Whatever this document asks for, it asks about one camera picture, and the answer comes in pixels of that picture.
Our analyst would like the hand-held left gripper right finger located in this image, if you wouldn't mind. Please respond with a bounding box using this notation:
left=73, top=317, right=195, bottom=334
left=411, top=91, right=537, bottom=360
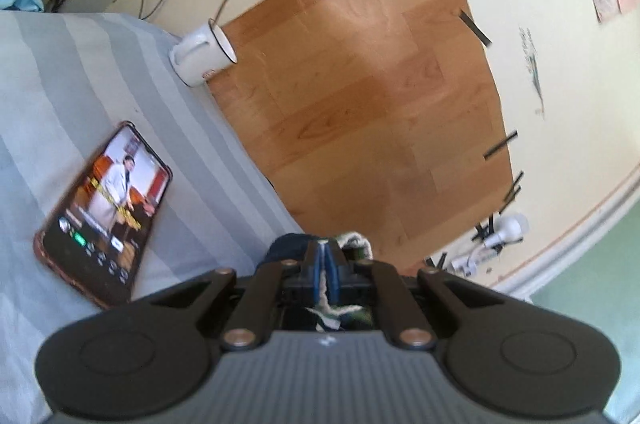
left=327, top=241, right=527, bottom=353

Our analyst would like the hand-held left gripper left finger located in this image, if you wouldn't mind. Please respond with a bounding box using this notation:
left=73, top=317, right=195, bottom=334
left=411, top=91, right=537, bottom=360
left=134, top=241, right=327, bottom=351

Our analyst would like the dark patterned small garment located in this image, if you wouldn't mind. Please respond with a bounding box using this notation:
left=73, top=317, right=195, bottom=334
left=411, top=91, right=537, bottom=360
left=262, top=231, right=376, bottom=333

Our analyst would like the white power strip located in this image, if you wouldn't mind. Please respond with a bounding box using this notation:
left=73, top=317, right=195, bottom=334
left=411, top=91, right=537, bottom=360
left=450, top=249, right=501, bottom=279

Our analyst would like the black tape strip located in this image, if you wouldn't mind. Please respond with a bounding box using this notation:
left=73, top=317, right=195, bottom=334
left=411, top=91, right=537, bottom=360
left=459, top=10, right=492, bottom=47
left=501, top=171, right=525, bottom=205
left=483, top=130, right=519, bottom=161
left=472, top=214, right=497, bottom=249

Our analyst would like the white plug adapter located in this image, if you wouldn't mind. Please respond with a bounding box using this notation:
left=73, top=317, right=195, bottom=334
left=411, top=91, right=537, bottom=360
left=483, top=213, right=530, bottom=249

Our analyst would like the smartphone with brown case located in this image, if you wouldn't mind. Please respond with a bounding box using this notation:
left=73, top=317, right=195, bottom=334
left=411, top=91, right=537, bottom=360
left=33, top=121, right=174, bottom=309

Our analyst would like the white baseboard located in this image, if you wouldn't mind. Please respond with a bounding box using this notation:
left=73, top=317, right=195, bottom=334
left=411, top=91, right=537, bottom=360
left=492, top=174, right=640, bottom=301

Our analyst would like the white enamel mug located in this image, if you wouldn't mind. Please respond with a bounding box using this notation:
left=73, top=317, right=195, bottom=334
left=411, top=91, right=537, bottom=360
left=169, top=18, right=240, bottom=87

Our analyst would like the striped bed sheet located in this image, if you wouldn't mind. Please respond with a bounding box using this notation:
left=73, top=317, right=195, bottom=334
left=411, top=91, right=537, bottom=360
left=0, top=11, right=307, bottom=424

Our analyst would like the wood-grain wall sheet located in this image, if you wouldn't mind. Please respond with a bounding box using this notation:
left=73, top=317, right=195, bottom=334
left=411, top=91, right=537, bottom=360
left=206, top=0, right=514, bottom=277

